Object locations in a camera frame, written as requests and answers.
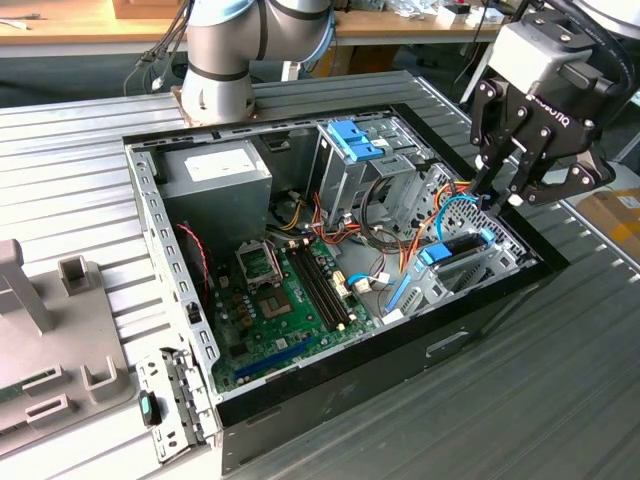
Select black open PC case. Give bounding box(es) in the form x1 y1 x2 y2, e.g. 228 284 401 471
121 99 571 476

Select yellow wire bundle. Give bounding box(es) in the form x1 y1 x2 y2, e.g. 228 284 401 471
274 197 305 234

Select green motherboard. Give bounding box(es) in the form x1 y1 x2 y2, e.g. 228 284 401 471
209 235 379 392

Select CPU socket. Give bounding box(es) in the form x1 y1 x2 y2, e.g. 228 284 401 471
257 287 295 322

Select red orange wire bundle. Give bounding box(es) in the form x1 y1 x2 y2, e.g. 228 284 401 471
309 191 365 249

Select red twisted fan wire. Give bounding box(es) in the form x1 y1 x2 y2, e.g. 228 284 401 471
175 222 212 295

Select hard disk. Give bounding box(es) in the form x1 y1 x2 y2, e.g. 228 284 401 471
382 227 497 315

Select small white box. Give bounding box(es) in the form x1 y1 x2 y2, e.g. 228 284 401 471
437 4 471 27

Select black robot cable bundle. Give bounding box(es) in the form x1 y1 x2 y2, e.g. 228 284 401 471
124 0 194 96

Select blue expansion slot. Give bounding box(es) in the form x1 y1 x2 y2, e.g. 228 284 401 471
234 335 315 380

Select grey parts rack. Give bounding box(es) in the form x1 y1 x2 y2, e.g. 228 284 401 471
0 238 139 459

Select cardboard box with label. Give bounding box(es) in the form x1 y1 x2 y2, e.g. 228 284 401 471
569 187 640 256

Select wooden desk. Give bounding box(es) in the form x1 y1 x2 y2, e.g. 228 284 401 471
0 0 190 59
332 7 506 49

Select black latch with teal tab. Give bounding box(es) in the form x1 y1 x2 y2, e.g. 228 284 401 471
137 389 164 427

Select grey metal disk bay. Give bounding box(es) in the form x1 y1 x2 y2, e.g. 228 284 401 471
384 222 540 324

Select orange red power wire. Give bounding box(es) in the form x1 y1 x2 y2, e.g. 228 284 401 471
397 178 479 274

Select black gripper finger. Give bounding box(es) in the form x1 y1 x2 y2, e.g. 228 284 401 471
468 78 534 197
487 148 617 217

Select blue data wire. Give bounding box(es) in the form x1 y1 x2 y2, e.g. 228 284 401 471
432 192 489 240

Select grey power supply unit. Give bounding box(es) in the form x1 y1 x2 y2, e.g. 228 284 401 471
154 139 275 261

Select black wire bundle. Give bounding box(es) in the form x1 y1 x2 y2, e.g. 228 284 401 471
359 174 406 249

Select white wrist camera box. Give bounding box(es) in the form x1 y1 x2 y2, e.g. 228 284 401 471
487 22 599 96

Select grey metal card bracket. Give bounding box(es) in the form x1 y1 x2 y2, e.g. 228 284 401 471
134 345 224 464

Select blue wire with white plug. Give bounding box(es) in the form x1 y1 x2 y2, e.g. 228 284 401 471
345 270 376 296

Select blue plastic drive latch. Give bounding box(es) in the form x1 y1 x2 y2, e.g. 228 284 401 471
327 120 368 149
351 137 387 164

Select metal socket cover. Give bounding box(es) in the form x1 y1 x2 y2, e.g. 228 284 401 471
234 240 284 292

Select small cardboard box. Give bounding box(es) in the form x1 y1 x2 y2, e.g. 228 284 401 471
327 44 399 76

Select black RAM slot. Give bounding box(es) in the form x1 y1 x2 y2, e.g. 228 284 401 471
292 248 338 332
297 247 343 329
307 243 354 325
302 245 348 327

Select thick black wrist cable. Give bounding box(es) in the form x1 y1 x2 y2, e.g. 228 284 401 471
549 0 635 96

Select grey metal drive cage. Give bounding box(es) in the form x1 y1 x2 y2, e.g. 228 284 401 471
307 113 435 231

